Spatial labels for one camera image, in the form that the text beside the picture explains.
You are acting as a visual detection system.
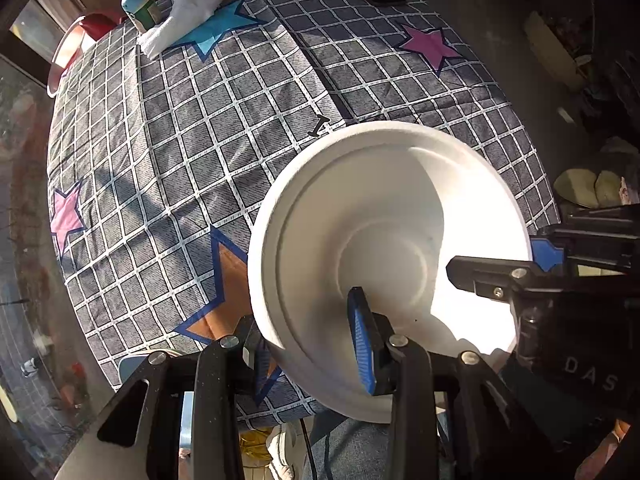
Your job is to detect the white towel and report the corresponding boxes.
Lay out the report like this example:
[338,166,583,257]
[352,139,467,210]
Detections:
[137,0,240,58]

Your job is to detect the green capped bottle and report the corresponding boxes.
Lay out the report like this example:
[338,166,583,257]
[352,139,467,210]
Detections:
[119,0,162,32]

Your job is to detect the large white bowl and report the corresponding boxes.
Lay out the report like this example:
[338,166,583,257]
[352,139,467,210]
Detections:
[247,120,532,423]

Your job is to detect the pale green slipper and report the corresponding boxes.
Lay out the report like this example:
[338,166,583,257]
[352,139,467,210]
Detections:
[595,170,626,206]
[554,169,598,208]

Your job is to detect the white shoe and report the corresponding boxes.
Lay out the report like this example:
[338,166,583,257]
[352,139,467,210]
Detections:
[267,422,308,480]

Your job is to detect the red cloth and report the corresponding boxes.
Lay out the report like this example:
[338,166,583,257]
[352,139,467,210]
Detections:
[80,12,126,41]

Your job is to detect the black cable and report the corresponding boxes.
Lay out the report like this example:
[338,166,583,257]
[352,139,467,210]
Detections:
[299,417,318,480]

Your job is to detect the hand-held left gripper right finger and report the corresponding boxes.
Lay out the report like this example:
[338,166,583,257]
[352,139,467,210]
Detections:
[346,286,556,480]

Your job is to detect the person's blue jeans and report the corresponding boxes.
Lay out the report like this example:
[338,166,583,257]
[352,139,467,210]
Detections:
[300,405,451,480]

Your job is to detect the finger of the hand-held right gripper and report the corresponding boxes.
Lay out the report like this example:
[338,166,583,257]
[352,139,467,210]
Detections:
[530,204,640,277]
[445,255,546,306]

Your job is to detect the person's right hand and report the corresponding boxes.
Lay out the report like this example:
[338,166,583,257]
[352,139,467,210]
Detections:
[587,417,640,480]

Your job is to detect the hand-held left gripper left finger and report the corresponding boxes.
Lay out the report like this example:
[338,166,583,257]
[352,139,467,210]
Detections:
[55,314,278,480]

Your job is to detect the pink basin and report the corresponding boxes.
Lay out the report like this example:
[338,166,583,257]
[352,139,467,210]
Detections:
[46,12,126,97]

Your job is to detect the grey checked star tablecloth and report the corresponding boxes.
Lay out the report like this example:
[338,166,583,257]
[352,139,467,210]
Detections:
[47,0,561,431]

